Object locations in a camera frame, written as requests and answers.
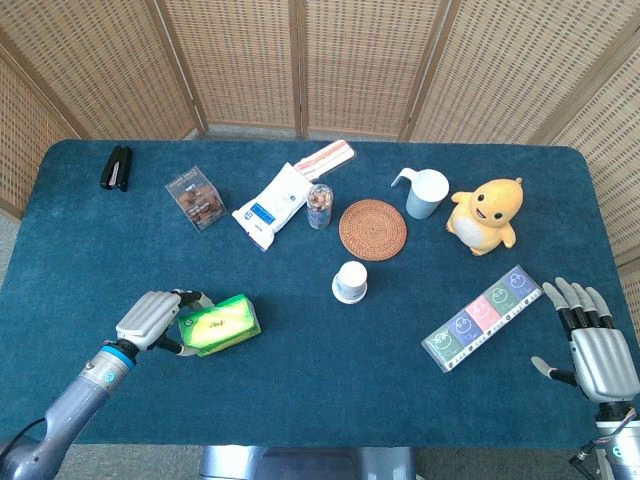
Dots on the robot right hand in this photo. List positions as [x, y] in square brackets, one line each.
[602, 360]

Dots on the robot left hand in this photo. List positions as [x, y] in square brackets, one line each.
[145, 317]

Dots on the green tissue pack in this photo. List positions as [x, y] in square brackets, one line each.
[220, 325]

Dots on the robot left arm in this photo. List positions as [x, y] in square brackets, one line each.
[75, 405]

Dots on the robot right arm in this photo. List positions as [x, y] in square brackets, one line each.
[622, 445]

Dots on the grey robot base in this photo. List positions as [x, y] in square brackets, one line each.
[307, 465]

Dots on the colourful four-pack box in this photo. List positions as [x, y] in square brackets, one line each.
[482, 320]

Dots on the clear box of chocolates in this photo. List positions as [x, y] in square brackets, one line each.
[197, 200]

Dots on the black stapler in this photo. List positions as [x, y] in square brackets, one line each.
[117, 167]

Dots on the white wet wipes pack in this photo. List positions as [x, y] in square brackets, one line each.
[272, 207]

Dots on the yellow plush toy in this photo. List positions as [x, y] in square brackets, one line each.
[487, 215]

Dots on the blue tablecloth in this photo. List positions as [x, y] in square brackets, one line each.
[320, 390]

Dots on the clear cylindrical snack jar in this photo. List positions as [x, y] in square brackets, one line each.
[319, 207]

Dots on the white paper cup stack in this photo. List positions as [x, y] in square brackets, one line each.
[350, 282]

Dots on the striped wooden stick pack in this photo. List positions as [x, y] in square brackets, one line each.
[325, 157]

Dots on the round woven rattan coaster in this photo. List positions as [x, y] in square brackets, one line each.
[372, 230]

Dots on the woven bamboo folding screen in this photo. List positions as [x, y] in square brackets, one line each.
[240, 60]

